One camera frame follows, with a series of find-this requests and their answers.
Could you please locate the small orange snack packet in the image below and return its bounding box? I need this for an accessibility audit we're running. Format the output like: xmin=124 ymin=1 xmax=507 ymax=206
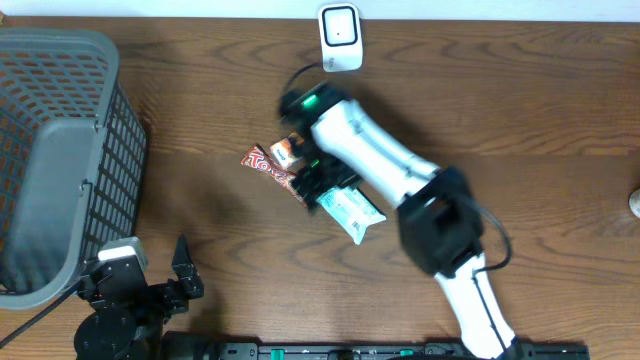
xmin=270 ymin=132 xmax=304 ymax=169

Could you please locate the mint green tissue pack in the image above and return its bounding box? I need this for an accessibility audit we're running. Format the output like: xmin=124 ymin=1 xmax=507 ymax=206
xmin=316 ymin=187 xmax=386 ymax=245

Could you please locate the orange chocolate bar wrapper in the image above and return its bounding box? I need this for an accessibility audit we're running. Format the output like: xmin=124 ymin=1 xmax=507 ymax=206
xmin=240 ymin=144 xmax=307 ymax=207

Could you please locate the green lid jar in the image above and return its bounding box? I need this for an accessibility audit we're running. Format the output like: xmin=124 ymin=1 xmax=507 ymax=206
xmin=628 ymin=189 xmax=640 ymax=218

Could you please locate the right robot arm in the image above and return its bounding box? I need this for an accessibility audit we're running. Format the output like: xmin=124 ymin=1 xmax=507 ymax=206
xmin=279 ymin=82 xmax=517 ymax=359

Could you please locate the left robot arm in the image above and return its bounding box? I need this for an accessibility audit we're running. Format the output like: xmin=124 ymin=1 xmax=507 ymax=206
xmin=74 ymin=235 xmax=204 ymax=359

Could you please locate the white barcode scanner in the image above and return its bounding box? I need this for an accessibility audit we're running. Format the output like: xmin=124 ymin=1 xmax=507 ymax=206
xmin=318 ymin=3 xmax=364 ymax=73

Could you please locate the grey plastic basket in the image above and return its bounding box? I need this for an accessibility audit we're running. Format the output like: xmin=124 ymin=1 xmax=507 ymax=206
xmin=1 ymin=28 xmax=148 ymax=310

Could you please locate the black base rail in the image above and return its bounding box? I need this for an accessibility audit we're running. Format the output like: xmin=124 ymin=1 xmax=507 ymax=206
xmin=151 ymin=329 xmax=591 ymax=360

